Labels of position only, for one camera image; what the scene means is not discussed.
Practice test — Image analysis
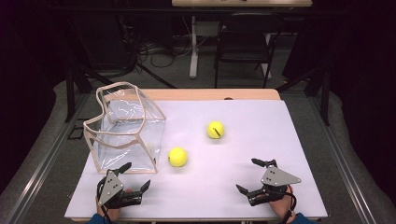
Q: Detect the clear bag with beige trim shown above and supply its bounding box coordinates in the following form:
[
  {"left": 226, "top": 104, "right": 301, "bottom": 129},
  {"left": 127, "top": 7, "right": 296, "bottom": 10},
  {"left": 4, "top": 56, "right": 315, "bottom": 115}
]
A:
[{"left": 82, "top": 81, "right": 167, "bottom": 175}]

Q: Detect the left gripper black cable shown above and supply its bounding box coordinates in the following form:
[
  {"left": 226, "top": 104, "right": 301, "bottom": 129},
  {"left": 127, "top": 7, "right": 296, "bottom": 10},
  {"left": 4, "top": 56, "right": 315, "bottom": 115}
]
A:
[{"left": 95, "top": 176, "right": 114, "bottom": 224}]

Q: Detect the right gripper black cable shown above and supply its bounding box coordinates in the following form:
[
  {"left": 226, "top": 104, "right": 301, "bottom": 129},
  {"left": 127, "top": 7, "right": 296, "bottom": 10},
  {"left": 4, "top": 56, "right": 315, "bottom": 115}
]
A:
[{"left": 281, "top": 189, "right": 299, "bottom": 224}]

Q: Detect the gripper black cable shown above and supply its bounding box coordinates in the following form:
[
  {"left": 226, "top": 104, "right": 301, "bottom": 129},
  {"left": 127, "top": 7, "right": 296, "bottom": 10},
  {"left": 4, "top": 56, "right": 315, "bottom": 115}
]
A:
[
  {"left": 95, "top": 176, "right": 114, "bottom": 224},
  {"left": 281, "top": 189, "right": 299, "bottom": 224}
]

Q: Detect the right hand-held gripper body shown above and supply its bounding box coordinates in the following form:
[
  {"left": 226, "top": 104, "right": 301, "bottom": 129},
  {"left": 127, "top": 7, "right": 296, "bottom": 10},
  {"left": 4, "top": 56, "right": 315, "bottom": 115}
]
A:
[{"left": 247, "top": 165, "right": 303, "bottom": 207}]

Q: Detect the desk with white legs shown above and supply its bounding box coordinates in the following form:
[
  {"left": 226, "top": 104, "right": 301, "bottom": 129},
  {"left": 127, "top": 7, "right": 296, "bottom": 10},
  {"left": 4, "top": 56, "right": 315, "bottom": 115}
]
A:
[{"left": 171, "top": 0, "right": 313, "bottom": 80}]

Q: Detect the yellow tennis ball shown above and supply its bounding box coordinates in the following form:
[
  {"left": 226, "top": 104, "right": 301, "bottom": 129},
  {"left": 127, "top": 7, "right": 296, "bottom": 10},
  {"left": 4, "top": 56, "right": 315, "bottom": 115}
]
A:
[
  {"left": 167, "top": 147, "right": 189, "bottom": 168},
  {"left": 206, "top": 119, "right": 226, "bottom": 140}
]

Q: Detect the person's right hand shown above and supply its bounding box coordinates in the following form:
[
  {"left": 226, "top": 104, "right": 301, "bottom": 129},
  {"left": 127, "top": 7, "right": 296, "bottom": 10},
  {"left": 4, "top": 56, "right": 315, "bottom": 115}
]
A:
[{"left": 268, "top": 185, "right": 295, "bottom": 223}]

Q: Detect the black folding chair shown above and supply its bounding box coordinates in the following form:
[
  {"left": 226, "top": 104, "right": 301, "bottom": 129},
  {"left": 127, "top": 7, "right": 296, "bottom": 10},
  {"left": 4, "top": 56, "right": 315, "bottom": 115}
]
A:
[{"left": 214, "top": 12, "right": 286, "bottom": 90}]

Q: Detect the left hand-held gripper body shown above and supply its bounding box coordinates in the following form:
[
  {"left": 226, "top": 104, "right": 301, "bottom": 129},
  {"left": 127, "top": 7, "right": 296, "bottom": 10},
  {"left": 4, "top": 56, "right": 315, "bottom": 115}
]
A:
[{"left": 96, "top": 169, "right": 144, "bottom": 210}]

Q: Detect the metal floor rail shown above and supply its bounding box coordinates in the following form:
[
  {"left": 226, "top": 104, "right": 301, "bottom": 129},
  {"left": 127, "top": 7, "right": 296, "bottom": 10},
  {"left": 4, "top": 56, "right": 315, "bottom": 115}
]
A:
[
  {"left": 4, "top": 92, "right": 92, "bottom": 224},
  {"left": 310, "top": 95, "right": 378, "bottom": 224}
]

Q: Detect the tangle of floor cables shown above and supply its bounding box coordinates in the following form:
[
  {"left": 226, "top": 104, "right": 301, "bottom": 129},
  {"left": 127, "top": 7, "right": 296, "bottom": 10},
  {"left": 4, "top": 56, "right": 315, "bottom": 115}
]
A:
[{"left": 136, "top": 38, "right": 191, "bottom": 69}]

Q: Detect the person's left hand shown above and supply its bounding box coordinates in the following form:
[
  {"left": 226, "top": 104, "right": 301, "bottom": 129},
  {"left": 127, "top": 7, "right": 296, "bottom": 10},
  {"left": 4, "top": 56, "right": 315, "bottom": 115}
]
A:
[{"left": 96, "top": 204, "right": 122, "bottom": 223}]

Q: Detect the black metal stand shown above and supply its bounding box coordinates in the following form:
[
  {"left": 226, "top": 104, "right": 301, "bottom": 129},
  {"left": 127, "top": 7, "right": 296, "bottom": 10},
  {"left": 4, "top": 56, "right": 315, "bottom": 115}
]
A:
[
  {"left": 63, "top": 64, "right": 96, "bottom": 123},
  {"left": 276, "top": 65, "right": 332, "bottom": 127}
]

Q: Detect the small black floor frame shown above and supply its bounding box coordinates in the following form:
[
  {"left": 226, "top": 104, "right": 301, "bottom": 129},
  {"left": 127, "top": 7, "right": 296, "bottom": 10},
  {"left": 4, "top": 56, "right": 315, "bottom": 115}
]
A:
[{"left": 67, "top": 124, "right": 85, "bottom": 141}]

